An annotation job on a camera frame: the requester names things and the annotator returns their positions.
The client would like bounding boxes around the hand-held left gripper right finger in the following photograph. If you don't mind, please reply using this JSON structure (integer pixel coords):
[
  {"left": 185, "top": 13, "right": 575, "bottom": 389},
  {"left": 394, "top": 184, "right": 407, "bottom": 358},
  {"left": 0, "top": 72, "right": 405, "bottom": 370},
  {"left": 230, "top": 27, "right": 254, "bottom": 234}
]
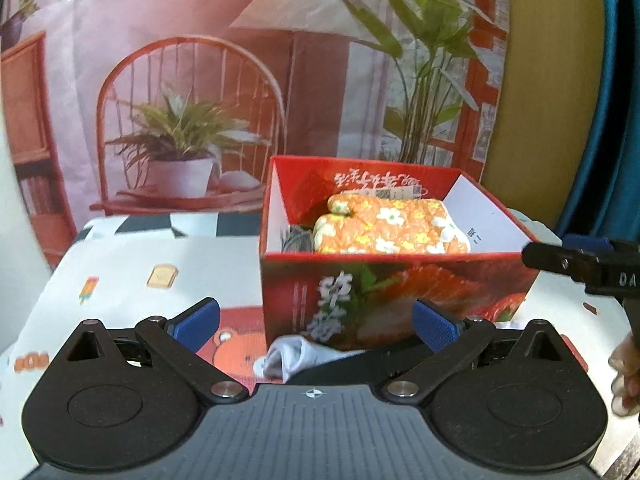
[{"left": 379, "top": 298, "right": 576, "bottom": 405}]

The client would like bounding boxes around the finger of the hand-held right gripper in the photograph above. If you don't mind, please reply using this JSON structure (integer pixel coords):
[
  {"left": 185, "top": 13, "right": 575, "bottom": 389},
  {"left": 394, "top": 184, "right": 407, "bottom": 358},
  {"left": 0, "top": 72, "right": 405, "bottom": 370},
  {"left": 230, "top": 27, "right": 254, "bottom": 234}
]
[
  {"left": 521, "top": 241, "right": 602, "bottom": 284},
  {"left": 562, "top": 233, "right": 617, "bottom": 252}
]

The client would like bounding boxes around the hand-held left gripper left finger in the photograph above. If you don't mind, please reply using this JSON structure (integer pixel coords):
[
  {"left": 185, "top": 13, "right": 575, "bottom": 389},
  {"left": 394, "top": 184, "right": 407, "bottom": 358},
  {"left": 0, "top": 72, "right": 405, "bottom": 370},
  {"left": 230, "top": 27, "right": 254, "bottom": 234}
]
[{"left": 59, "top": 297, "right": 250, "bottom": 405}]

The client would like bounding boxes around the red strawberry print cardboard box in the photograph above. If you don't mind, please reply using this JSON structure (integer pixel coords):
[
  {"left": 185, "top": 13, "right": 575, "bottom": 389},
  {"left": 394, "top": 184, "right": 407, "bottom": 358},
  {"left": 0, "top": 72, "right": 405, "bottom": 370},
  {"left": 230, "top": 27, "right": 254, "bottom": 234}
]
[{"left": 259, "top": 155, "right": 542, "bottom": 354}]

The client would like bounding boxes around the black cloth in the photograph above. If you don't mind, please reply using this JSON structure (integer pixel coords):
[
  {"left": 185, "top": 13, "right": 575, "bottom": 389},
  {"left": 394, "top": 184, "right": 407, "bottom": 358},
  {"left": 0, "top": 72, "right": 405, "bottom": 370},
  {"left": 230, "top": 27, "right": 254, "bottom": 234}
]
[{"left": 287, "top": 332, "right": 437, "bottom": 387}]

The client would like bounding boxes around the white sock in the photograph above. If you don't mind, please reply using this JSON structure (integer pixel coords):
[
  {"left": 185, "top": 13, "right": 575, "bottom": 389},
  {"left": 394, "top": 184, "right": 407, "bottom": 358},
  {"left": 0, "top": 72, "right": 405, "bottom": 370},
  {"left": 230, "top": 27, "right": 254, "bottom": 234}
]
[{"left": 252, "top": 335, "right": 365, "bottom": 386}]

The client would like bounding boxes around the orange floral oven mitt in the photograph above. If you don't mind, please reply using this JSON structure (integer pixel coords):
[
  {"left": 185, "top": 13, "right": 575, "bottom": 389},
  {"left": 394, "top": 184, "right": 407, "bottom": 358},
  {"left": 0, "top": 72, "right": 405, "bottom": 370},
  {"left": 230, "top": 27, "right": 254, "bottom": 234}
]
[{"left": 312, "top": 194, "right": 474, "bottom": 257}]

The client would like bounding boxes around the grey patterned cloth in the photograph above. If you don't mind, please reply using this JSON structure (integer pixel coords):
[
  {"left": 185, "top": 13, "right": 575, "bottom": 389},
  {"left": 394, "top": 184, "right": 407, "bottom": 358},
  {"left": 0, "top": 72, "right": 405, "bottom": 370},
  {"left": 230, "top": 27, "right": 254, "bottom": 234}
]
[{"left": 281, "top": 224, "right": 317, "bottom": 256}]

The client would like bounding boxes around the person's right hand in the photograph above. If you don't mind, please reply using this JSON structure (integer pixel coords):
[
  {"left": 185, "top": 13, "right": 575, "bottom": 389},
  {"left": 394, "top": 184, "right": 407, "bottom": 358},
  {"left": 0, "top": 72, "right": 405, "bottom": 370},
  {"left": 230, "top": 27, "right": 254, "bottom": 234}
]
[{"left": 608, "top": 332, "right": 640, "bottom": 417}]

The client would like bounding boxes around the cartoon print tablecloth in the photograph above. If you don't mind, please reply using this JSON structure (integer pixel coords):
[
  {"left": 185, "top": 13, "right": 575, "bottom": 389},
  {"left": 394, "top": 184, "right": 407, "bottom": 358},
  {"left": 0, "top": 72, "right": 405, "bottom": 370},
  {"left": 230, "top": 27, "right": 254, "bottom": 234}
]
[{"left": 0, "top": 210, "right": 633, "bottom": 480}]

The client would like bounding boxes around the teal curtain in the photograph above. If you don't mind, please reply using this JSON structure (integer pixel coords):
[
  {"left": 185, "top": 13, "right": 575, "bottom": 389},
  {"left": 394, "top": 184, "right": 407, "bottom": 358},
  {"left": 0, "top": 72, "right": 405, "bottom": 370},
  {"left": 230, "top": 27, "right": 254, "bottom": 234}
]
[{"left": 554, "top": 0, "right": 640, "bottom": 248}]

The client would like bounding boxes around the wooden panel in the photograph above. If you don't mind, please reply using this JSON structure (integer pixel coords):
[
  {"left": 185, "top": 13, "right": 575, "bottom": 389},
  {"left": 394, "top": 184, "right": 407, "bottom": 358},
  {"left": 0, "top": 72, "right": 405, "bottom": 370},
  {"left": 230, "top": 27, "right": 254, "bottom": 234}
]
[{"left": 479, "top": 0, "right": 610, "bottom": 233}]

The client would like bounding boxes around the printed room scene backdrop cloth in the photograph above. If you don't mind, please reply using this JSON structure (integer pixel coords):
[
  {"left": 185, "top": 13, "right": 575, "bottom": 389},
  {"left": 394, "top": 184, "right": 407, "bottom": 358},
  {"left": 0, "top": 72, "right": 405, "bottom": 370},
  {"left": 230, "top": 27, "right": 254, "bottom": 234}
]
[{"left": 0, "top": 0, "right": 512, "bottom": 273}]

